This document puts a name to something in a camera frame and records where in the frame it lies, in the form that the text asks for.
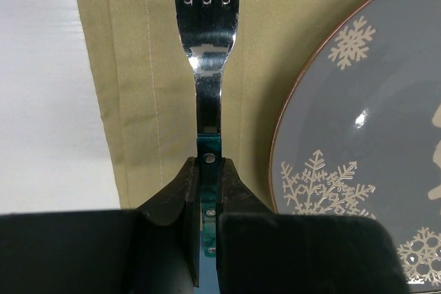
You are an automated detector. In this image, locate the grey reindeer plate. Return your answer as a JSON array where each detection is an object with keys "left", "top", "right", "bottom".
[{"left": 269, "top": 0, "right": 440, "bottom": 293}]

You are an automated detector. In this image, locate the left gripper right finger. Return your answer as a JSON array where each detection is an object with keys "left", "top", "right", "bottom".
[{"left": 216, "top": 159, "right": 409, "bottom": 293}]

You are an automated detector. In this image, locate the blue beige checked placemat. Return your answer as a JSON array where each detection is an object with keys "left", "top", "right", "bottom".
[{"left": 77, "top": 0, "right": 365, "bottom": 208}]

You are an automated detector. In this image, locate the fork with teal handle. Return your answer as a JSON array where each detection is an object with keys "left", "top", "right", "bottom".
[{"left": 175, "top": 0, "right": 240, "bottom": 258}]

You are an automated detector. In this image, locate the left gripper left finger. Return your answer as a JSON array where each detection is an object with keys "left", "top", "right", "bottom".
[{"left": 1, "top": 158, "right": 199, "bottom": 293}]

